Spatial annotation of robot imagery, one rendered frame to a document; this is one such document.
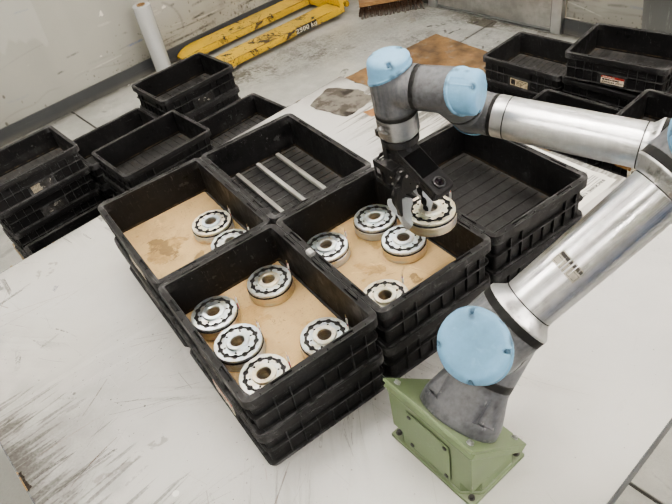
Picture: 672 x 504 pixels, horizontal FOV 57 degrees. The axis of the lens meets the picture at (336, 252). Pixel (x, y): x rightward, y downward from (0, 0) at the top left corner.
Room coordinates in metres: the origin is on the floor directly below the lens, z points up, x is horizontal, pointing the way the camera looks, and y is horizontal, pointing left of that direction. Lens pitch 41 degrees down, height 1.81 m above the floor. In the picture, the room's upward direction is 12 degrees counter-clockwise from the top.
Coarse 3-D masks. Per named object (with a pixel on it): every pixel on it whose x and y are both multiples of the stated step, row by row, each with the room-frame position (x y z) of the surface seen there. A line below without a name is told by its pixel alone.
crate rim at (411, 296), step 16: (336, 192) 1.21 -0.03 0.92; (304, 208) 1.17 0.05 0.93; (464, 224) 1.00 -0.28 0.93; (320, 256) 0.99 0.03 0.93; (464, 256) 0.91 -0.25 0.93; (480, 256) 0.91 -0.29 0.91; (336, 272) 0.93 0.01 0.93; (448, 272) 0.87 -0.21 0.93; (352, 288) 0.88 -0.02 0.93; (416, 288) 0.85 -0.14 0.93; (432, 288) 0.85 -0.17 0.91; (368, 304) 0.83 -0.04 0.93; (400, 304) 0.81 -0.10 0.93; (384, 320) 0.80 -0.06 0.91
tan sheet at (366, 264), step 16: (352, 224) 1.20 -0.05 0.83; (400, 224) 1.16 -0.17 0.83; (352, 240) 1.14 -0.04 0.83; (352, 256) 1.08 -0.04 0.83; (368, 256) 1.07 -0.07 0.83; (432, 256) 1.03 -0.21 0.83; (448, 256) 1.02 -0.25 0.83; (352, 272) 1.03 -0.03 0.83; (368, 272) 1.02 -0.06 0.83; (384, 272) 1.01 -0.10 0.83; (400, 272) 1.00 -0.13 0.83; (416, 272) 0.99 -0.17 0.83; (432, 272) 0.98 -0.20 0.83
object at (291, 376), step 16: (272, 224) 1.13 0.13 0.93; (240, 240) 1.10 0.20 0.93; (288, 240) 1.08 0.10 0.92; (304, 256) 1.00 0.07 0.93; (192, 272) 1.03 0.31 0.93; (320, 272) 0.95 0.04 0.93; (160, 288) 1.00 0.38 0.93; (176, 304) 0.94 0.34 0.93; (368, 320) 0.79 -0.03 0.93; (192, 336) 0.84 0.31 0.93; (352, 336) 0.76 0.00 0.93; (208, 352) 0.79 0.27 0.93; (320, 352) 0.74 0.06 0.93; (336, 352) 0.74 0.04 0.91; (224, 368) 0.74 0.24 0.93; (304, 368) 0.71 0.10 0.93; (272, 384) 0.69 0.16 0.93; (288, 384) 0.69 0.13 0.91; (240, 400) 0.67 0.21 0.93; (256, 400) 0.66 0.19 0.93
